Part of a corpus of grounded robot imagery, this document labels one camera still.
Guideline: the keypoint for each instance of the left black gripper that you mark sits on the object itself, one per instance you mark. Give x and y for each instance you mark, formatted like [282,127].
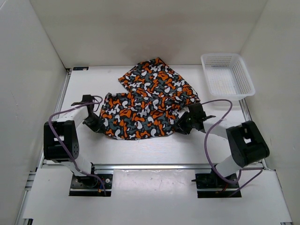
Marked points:
[100,124]

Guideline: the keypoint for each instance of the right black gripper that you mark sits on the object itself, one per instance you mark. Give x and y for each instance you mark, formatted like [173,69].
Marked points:
[181,125]

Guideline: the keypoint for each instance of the orange camouflage shorts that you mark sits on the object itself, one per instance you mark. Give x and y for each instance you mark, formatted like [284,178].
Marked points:
[155,94]

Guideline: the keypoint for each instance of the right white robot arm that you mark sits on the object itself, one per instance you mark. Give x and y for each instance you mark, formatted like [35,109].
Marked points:
[246,143]

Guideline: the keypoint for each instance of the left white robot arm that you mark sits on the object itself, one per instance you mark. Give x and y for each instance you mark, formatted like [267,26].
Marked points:
[61,143]

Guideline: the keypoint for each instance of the white plastic mesh basket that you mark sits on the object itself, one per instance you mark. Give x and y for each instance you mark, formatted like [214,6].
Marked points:
[227,76]

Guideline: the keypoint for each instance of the dark corner label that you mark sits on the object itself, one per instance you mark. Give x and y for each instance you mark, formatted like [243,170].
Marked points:
[80,68]

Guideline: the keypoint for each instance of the left aluminium rail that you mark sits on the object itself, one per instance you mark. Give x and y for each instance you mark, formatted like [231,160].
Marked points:
[58,105]

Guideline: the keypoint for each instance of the front aluminium rail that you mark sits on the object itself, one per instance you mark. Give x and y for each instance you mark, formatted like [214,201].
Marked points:
[151,166]

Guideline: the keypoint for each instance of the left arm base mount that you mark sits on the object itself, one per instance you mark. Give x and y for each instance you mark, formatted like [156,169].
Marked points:
[92,187]

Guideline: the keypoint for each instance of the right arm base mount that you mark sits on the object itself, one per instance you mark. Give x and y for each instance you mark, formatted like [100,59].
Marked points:
[209,185]

